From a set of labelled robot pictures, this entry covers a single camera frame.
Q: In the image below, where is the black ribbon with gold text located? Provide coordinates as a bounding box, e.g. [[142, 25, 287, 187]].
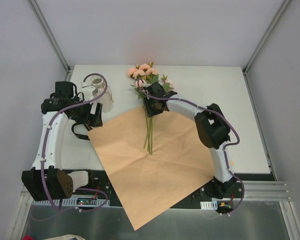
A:
[[71, 122, 93, 141]]

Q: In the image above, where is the green and orange wrapping paper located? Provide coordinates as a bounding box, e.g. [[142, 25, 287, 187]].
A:
[[88, 106, 214, 230]]

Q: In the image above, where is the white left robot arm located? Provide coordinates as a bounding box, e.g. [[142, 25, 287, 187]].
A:
[[21, 81, 103, 202]]

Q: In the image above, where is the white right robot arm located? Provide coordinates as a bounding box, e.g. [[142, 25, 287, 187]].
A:
[[138, 82, 236, 199]]

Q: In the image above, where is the white ribbed ceramic vase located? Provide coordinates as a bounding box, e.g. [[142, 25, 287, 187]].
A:
[[89, 75, 114, 113]]

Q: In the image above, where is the pink artificial flower bunch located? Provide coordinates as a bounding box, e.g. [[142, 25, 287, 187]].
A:
[[127, 62, 174, 155]]

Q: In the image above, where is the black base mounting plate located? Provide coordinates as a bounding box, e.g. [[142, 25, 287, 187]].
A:
[[66, 170, 245, 208]]

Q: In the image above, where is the beige cloth at bottom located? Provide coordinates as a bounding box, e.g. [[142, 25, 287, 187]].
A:
[[44, 234, 85, 240]]

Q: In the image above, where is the red object at bottom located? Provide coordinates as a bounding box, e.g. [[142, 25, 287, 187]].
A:
[[21, 234, 36, 240]]

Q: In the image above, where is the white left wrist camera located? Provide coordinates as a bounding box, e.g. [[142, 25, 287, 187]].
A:
[[79, 82, 99, 101]]

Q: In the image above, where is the left aluminium corner post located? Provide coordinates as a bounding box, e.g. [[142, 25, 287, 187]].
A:
[[27, 0, 71, 74]]

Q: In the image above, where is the aluminium corner post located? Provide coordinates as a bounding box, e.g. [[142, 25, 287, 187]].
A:
[[242, 0, 295, 75], [27, 0, 71, 74]]

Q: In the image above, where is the left white cable duct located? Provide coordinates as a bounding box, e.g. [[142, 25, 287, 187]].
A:
[[32, 197, 110, 208]]

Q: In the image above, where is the white cable duct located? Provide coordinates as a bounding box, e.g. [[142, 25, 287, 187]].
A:
[[32, 197, 110, 208], [200, 199, 234, 210]]

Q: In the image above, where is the right white cable duct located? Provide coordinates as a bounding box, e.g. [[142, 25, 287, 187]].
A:
[[200, 199, 234, 210]]

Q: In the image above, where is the aluminium frame rail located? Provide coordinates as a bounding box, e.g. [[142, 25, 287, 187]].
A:
[[21, 173, 289, 202]]

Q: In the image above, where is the right aluminium corner post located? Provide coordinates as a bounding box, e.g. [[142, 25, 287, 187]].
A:
[[242, 0, 295, 75]]

